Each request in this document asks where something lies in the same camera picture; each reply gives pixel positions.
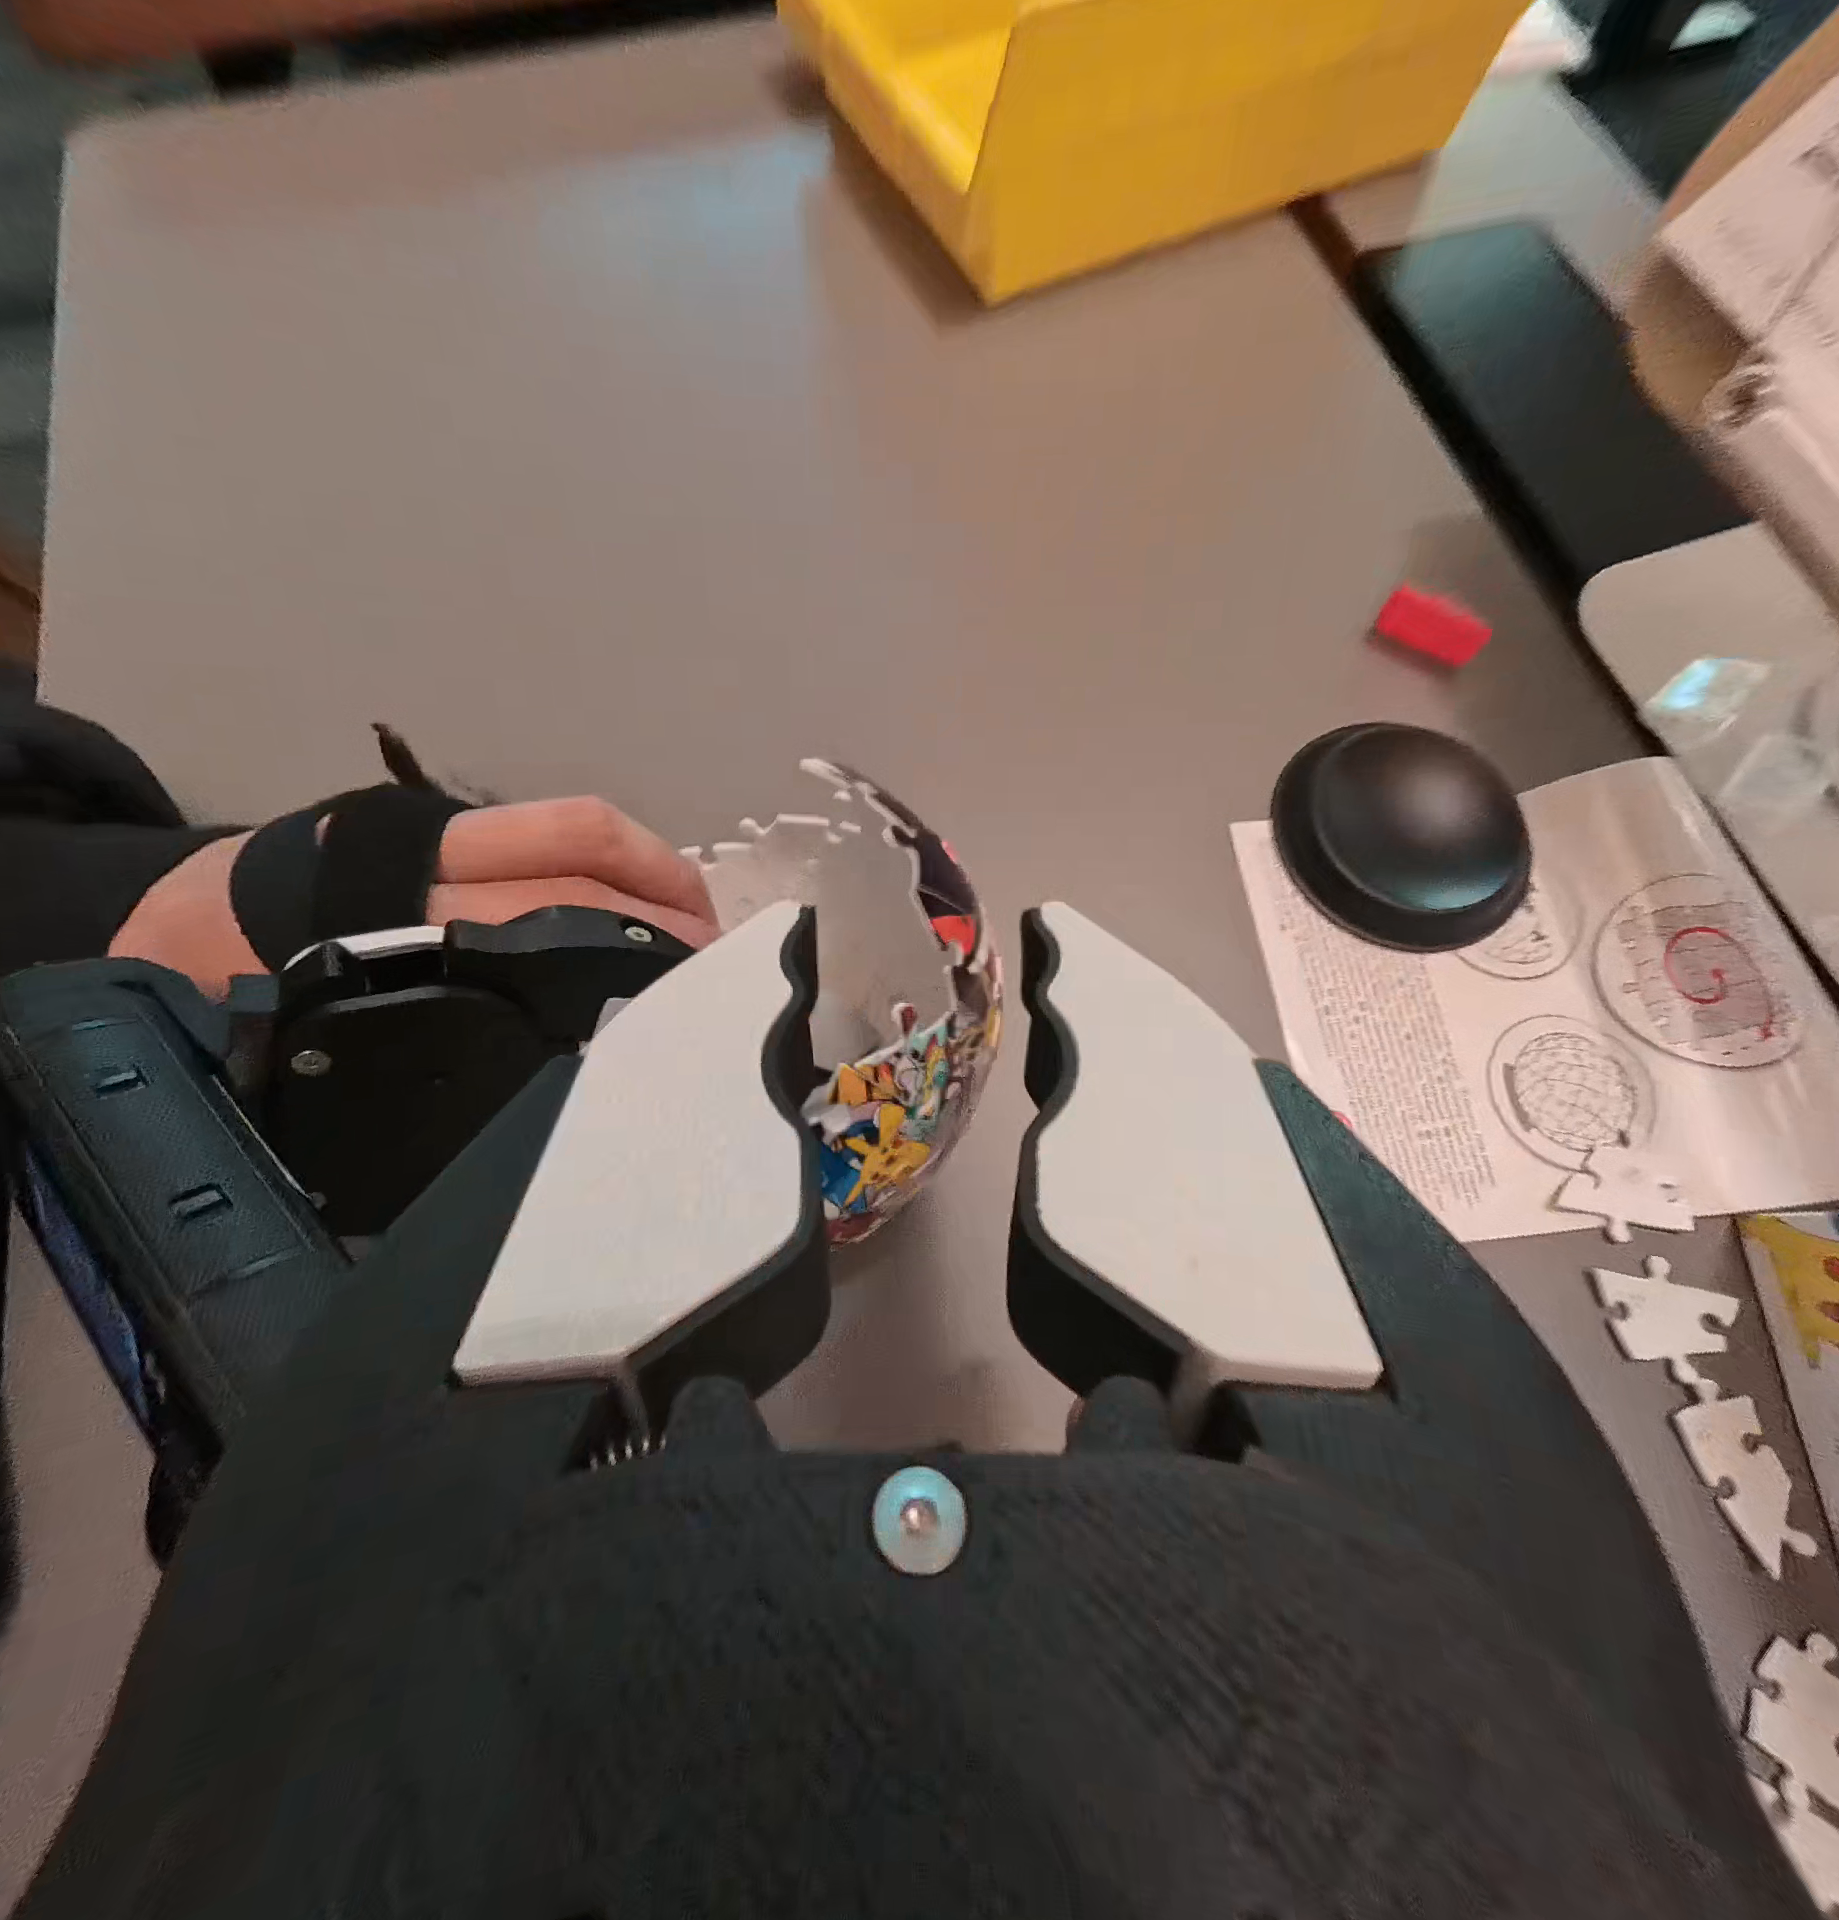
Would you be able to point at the puzzle pieces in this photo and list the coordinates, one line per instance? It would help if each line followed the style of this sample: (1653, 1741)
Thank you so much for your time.
(1670, 1312)

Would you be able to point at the white stand base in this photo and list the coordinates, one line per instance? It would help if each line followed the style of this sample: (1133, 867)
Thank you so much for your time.
(1684, 616)

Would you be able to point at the person's left hand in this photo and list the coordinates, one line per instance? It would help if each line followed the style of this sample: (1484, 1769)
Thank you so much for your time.
(559, 855)

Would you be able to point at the small red plastic block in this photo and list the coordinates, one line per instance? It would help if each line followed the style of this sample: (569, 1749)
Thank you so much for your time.
(1429, 625)

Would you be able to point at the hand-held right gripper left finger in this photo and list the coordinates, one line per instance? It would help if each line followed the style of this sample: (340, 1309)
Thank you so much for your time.
(650, 1201)

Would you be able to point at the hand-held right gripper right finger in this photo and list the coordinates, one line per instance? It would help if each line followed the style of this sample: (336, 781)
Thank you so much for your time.
(1189, 1201)

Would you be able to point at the clear acrylic holder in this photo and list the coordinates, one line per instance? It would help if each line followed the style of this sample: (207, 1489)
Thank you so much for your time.
(1714, 705)

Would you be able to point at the partly built puzzle ball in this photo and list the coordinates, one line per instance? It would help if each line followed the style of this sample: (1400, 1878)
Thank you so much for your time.
(920, 1081)

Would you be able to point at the yellow plastic bin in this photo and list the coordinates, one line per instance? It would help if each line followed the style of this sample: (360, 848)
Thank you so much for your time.
(1160, 136)

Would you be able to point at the black round ball stand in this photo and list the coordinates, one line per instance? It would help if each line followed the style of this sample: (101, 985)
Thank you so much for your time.
(1400, 840)

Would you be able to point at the folded paper instruction leaflet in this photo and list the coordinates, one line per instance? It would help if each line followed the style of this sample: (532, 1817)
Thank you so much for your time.
(1385, 1050)

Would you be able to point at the instruction sheet on board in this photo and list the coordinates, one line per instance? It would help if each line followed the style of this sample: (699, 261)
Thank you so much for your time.
(1676, 346)

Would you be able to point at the blue puzzle box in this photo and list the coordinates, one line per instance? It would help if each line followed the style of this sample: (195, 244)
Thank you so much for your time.
(1827, 1305)

